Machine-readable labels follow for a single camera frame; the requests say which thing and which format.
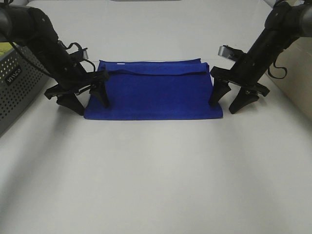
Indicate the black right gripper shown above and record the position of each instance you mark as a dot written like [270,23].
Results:
[246,72]

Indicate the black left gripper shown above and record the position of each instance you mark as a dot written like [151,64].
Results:
[73,76]

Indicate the blue towel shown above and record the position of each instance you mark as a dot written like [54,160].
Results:
[168,90]

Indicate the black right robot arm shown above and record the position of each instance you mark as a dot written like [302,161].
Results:
[283,26]

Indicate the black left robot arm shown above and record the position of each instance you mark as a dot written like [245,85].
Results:
[31,34]

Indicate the beige storage box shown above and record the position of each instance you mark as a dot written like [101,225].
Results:
[297,85]

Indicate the grey perforated plastic basket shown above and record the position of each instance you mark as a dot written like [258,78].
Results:
[20,83]

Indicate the yellow-green towel in basket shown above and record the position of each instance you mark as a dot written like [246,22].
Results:
[5,47]

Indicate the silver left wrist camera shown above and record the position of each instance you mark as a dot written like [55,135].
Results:
[84,54]

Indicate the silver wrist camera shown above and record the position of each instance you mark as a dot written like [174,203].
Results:
[84,54]
[230,53]

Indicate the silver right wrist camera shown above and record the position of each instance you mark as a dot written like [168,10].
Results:
[230,53]

